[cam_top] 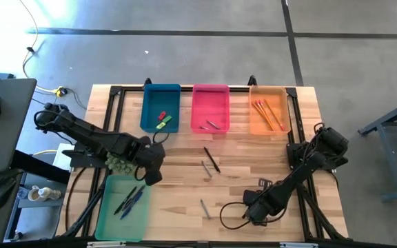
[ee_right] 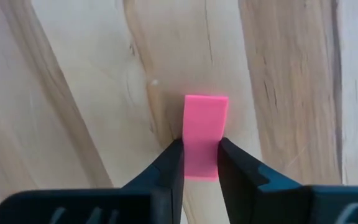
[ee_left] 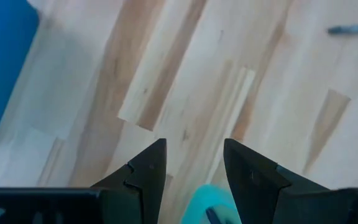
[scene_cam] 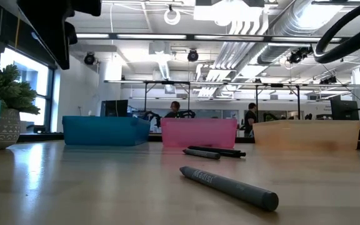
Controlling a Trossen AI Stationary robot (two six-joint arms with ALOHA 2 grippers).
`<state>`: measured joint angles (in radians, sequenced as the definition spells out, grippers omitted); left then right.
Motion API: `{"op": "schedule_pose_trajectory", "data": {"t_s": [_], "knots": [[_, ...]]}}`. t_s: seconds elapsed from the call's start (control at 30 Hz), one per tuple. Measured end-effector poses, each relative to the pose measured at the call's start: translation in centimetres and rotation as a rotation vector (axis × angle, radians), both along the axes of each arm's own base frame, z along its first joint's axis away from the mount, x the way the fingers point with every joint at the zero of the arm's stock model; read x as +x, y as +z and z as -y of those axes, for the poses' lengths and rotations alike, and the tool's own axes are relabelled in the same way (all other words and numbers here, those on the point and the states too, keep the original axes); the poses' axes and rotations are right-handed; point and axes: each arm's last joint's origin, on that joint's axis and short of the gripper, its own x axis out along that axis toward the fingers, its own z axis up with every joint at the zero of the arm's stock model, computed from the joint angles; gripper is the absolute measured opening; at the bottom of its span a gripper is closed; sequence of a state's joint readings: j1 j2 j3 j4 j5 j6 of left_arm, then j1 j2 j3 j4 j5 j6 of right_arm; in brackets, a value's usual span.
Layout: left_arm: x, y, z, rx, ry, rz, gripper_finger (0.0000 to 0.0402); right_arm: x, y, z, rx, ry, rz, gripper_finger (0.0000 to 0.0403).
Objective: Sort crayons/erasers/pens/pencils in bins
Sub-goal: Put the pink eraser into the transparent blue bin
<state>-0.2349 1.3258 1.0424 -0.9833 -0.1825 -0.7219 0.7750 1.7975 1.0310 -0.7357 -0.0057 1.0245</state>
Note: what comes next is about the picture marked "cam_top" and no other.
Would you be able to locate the green eraser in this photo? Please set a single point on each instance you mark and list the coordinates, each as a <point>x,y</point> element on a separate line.
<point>167,120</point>

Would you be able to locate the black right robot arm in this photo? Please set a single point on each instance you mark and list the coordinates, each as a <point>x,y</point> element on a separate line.
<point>298,175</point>

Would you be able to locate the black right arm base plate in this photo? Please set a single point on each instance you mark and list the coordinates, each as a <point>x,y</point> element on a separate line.
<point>336,165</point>

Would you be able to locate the blue plastic bin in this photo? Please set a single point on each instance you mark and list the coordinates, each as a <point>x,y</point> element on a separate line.
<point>160,100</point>

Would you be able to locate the black aluminium table frame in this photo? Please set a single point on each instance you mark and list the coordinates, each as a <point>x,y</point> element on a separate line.
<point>129,89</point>

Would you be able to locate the black table clamp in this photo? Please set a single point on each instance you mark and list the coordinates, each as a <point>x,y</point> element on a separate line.
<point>147,81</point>
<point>252,80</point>

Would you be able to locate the grey desk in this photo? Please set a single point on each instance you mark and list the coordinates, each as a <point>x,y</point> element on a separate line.
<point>9,137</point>

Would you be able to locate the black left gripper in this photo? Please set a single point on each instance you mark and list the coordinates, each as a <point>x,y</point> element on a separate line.
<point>152,156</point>

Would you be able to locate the cream ceramic object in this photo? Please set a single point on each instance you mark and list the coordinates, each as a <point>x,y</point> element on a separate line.
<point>43,193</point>

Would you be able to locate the yellow power plug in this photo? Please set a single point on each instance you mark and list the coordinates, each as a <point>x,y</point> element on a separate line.
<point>60,91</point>

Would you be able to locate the orange plastic bin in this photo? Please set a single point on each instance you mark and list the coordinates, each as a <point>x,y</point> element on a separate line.
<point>281,103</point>

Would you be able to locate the pink plastic bin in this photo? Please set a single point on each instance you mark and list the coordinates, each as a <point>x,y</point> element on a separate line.
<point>210,103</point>

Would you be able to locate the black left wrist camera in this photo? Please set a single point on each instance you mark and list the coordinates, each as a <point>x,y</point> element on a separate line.
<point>153,179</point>

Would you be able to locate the green succulent in patterned pot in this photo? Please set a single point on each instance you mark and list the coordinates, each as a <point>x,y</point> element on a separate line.
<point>119,167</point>

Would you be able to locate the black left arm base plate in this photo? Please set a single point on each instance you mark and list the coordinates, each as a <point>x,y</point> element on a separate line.
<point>81,160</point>

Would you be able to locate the white paper sheet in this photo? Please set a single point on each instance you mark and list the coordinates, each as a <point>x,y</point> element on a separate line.
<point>60,158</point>

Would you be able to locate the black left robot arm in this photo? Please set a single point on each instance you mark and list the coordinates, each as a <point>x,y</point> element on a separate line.
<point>91,136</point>

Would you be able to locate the teal plastic bin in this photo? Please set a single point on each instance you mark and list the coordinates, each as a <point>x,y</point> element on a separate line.
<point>122,227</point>

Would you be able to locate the yellow-green eraser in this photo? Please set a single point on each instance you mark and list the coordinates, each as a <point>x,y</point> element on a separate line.
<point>160,125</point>

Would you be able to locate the blue pen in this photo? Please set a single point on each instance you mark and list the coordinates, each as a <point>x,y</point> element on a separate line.
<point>131,205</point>

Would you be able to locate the blue-grey metal workbench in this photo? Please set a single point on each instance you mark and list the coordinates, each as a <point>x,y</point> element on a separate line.
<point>391,162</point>

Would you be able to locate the black pen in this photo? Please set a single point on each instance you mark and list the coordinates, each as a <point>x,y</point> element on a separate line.
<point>212,160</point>
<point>125,200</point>

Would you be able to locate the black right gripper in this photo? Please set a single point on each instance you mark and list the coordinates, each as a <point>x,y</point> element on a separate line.
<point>260,208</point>

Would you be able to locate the black computer mouse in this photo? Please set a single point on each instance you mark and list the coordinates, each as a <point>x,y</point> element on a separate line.
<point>2,193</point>

